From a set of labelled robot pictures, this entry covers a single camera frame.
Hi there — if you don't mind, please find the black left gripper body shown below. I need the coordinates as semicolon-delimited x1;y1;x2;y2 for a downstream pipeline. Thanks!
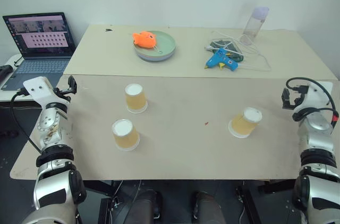
53;87;72;102

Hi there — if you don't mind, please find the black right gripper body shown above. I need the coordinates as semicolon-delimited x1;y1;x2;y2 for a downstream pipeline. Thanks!
291;89;308;109

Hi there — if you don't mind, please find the tan paper cup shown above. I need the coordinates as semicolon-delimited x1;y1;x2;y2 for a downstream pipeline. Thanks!
227;107;263;139
124;83;149;114
111;118;141;152

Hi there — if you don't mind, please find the grey open laptop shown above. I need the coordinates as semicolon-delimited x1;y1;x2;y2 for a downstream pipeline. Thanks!
0;12;77;91

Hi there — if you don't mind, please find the black object beside laptop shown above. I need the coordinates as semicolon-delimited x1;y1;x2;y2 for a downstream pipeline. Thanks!
0;65;14;82

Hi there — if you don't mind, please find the blue hot glue gun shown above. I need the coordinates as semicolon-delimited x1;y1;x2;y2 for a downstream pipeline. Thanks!
203;48;239;72

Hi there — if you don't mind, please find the clear bottle with lavender cap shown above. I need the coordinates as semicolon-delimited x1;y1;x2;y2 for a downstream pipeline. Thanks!
240;6;270;46

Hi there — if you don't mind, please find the green circuit board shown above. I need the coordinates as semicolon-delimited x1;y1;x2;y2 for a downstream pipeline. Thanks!
207;38;244;63

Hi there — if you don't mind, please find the pale blue plastic plate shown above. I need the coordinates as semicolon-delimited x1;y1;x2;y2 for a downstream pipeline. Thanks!
134;47;176;63

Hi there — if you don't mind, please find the orange plush fish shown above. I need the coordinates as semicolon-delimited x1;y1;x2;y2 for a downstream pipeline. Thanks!
132;31;157;50

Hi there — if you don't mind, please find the green plastic plate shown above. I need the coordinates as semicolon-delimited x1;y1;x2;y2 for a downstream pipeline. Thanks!
133;30;177;58

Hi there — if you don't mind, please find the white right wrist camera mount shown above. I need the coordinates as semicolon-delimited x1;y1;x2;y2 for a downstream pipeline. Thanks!
299;80;334;111

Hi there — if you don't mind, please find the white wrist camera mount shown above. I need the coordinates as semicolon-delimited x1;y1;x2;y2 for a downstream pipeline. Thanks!
299;80;334;111
22;76;67;108

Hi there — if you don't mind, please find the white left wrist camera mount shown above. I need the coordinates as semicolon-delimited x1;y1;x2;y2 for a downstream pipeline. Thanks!
22;76;67;108

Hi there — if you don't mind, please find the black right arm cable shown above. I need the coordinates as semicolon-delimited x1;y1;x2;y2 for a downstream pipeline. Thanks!
285;76;340;123

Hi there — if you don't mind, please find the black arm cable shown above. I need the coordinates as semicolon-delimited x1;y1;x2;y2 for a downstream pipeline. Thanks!
10;89;43;153
285;76;340;123

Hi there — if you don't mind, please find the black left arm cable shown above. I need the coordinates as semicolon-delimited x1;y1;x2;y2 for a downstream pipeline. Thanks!
10;89;43;153

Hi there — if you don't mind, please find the white cable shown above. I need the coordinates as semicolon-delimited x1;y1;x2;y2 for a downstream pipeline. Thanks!
204;30;273;72

